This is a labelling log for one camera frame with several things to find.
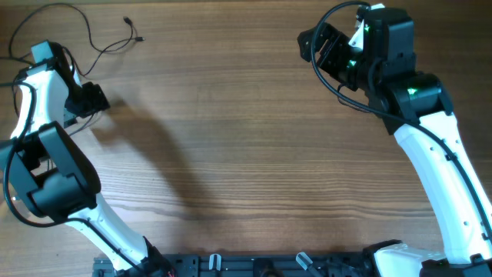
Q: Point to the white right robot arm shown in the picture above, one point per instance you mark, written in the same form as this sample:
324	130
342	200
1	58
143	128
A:
374	71

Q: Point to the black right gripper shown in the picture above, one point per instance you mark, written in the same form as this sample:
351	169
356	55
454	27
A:
338	41

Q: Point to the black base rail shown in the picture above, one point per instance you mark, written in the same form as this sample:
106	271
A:
332	264

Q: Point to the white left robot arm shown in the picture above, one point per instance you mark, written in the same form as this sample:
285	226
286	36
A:
53	177

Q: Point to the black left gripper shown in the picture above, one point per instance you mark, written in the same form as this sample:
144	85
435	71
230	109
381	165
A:
96	99

